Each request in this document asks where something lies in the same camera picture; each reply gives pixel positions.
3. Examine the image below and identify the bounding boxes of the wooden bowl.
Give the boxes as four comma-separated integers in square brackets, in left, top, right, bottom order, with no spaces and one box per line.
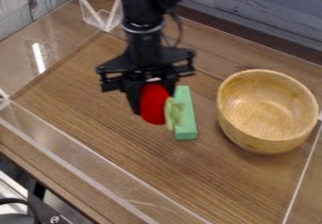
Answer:
[216,69,319,155]

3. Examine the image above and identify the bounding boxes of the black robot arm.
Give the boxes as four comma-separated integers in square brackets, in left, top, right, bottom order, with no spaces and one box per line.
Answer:
[96,0,195,115]

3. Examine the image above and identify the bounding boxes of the clear acrylic corner bracket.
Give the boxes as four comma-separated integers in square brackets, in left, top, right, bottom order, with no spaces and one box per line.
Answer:
[79,0,123,32]

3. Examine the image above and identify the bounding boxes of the black cable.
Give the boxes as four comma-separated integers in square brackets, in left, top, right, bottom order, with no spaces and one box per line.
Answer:
[0,197,39,224]

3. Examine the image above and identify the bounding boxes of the green rectangular block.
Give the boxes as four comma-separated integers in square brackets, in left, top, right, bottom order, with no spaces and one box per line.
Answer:
[174,86,198,140]

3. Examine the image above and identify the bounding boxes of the black table leg bracket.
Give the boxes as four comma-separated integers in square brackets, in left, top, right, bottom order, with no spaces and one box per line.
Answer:
[27,180,76,224]

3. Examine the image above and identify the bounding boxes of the red plush strawberry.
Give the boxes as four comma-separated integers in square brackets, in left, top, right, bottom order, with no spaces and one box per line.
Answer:
[139,83,183,131]

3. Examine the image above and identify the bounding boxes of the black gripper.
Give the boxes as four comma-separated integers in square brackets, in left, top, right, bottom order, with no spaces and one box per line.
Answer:
[96,47,195,115]

